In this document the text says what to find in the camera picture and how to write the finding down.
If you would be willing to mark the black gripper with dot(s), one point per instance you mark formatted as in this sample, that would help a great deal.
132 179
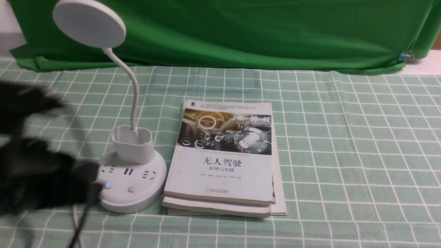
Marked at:
54 178

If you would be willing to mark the top self-driving textbook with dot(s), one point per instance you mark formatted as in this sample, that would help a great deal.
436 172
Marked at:
220 165

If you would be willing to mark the green checkered tablecloth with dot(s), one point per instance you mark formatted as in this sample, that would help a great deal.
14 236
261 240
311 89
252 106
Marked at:
359 159

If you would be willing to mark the green backdrop cloth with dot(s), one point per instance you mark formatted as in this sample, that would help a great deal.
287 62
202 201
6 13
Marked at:
353 36

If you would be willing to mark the blue binder clip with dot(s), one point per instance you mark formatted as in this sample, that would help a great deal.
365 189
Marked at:
405 56

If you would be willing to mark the middle white book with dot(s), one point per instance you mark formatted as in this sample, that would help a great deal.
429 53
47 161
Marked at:
213 207

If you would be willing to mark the white desk lamp with sockets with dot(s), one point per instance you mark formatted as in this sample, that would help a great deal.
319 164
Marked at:
134 174

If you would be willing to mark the bottom thin book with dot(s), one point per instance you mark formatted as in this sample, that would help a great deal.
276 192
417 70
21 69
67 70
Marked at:
277 207

